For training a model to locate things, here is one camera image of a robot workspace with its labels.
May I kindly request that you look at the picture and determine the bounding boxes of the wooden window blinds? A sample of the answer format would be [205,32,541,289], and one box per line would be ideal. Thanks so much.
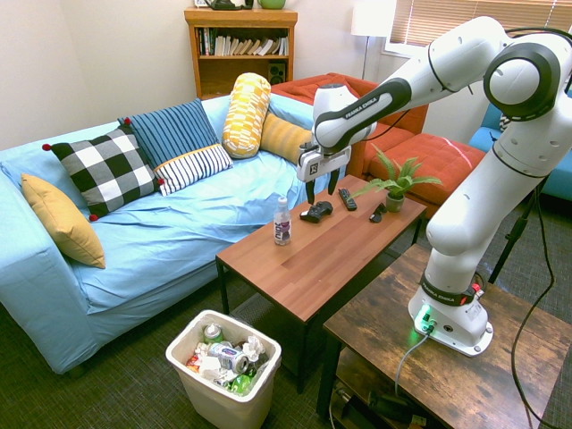
[389,0,572,48]

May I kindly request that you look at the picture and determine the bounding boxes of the black power strip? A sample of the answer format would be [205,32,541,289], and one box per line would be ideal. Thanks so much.
[368,388,428,425]

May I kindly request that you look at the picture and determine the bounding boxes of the orange ottoman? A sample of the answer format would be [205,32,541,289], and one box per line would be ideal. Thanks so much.
[361,132,487,220]

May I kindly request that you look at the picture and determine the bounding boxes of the teal blue bench sofa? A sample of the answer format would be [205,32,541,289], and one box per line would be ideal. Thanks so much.
[467,84,572,202]

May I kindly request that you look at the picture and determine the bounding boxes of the crumpled white paper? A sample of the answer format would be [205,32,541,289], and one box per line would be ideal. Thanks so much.
[243,334,268,362]

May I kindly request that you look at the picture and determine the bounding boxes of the orange armchair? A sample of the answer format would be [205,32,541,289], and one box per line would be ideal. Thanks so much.
[271,72,430,178]

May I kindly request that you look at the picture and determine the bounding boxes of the mustard striped pillow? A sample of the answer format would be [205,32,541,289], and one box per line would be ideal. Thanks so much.
[258,112,314,165]

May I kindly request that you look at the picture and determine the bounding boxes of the black cable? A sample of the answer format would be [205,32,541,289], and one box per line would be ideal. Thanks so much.
[503,26,572,429]

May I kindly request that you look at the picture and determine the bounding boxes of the wooden bookshelf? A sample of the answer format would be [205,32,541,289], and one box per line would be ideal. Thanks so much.
[183,7,299,101]

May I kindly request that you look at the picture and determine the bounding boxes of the plain mustard yellow pillow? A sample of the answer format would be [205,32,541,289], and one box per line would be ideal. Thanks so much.
[21,172,107,270]

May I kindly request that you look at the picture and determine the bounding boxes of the blue striped pillow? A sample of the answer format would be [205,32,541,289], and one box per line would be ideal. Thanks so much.
[117,97,235,198]

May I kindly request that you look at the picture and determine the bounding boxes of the row of books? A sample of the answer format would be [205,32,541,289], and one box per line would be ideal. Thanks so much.
[198,27,290,57]

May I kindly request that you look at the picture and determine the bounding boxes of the clear plastic drink bottle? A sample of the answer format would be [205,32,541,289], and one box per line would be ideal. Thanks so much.
[273,196,292,247]

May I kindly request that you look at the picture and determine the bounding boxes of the white floor lamp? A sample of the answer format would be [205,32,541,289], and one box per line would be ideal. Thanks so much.
[350,0,399,81]

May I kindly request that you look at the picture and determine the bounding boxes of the small potted fern plant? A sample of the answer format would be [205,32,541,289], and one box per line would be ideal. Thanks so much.
[349,143,443,214]

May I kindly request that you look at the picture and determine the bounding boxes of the green plastic wrapper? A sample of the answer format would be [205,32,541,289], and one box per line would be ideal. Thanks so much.
[227,374,254,397]

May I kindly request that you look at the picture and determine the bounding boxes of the black game controller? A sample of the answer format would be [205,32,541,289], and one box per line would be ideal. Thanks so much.
[299,200,335,223]

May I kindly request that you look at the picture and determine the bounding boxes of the yellow patterned bolster pillow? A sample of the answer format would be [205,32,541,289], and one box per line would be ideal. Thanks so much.
[221,71,273,160]

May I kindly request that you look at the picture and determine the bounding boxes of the silver soda can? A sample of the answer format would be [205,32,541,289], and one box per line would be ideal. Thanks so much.
[207,341,250,374]

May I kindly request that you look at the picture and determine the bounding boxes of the white plastic trash bin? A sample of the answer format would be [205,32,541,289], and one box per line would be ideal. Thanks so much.
[164,309,283,429]

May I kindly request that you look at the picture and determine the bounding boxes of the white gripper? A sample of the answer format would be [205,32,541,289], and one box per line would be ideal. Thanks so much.
[296,144,352,207]

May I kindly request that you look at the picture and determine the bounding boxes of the rustic dark wooden table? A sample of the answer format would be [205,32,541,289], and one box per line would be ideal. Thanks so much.
[315,243,572,429]

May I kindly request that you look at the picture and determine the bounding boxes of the grey cable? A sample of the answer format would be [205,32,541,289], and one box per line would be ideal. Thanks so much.
[393,329,431,397]

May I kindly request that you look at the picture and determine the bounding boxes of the wooden coffee table black frame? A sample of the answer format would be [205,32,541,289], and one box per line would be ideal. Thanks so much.
[215,173,429,394]

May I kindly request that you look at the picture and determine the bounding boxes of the black camera tripod stand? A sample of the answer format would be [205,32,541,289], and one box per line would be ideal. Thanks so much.
[487,176,551,285]

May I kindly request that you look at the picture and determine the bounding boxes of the light blue sofa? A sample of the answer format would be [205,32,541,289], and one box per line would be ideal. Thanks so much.
[0,94,354,375]

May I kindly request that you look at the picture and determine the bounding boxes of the black white ornament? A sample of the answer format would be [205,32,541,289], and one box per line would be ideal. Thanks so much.
[203,0,255,11]

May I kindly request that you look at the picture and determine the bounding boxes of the black white checked pillow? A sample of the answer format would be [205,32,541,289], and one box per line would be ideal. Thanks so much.
[42,118,166,223]

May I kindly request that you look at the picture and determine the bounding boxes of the black remote control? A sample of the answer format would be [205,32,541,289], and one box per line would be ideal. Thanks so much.
[338,188,359,212]

